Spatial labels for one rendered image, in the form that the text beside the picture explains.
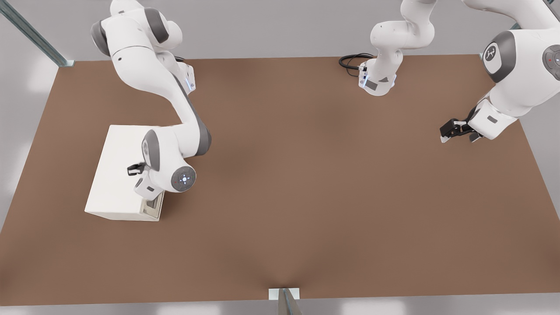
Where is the white oven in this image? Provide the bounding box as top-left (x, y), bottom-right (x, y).
top-left (84, 125), bottom-right (165, 222)

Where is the white oven door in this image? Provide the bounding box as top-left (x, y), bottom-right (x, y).
top-left (140, 192), bottom-right (165, 222)

